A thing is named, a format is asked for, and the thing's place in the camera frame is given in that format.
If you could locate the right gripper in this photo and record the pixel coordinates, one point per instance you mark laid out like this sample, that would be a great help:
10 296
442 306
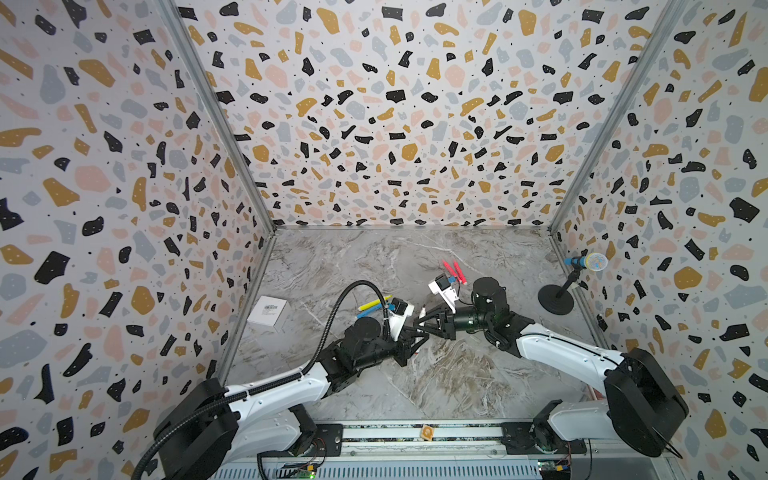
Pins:
448 327

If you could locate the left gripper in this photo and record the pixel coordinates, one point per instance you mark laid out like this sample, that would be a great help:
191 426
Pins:
404 346

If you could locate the pink highlighter pen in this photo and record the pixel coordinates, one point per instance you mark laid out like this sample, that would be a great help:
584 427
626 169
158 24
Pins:
460 274
452 276

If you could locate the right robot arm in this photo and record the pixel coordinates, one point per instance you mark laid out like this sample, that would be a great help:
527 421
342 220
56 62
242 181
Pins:
639 405

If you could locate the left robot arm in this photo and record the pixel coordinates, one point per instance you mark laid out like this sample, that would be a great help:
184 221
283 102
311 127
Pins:
215 424

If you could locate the blue highlighter pen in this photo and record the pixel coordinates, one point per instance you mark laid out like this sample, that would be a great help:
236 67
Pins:
369 311

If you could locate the yellow highlighter pen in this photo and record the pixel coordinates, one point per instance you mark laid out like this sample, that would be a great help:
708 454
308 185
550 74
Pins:
372 304

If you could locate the black microphone stand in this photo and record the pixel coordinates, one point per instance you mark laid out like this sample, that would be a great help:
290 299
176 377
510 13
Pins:
557 299

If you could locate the white small box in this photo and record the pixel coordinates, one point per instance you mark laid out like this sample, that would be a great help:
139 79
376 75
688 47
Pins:
268 313

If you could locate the blue microphone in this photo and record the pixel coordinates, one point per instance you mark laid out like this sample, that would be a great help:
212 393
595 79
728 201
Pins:
593 262

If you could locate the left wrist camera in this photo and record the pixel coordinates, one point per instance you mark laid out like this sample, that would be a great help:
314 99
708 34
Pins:
399 311

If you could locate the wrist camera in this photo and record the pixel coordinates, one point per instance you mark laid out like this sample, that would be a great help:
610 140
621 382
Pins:
399 311
442 285

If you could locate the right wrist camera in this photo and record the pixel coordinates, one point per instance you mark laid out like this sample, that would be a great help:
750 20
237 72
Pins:
442 285

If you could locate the orange tag on rail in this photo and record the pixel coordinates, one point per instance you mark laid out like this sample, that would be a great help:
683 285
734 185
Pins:
427 433

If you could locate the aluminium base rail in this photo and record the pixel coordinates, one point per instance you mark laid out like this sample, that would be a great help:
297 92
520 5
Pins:
460 449

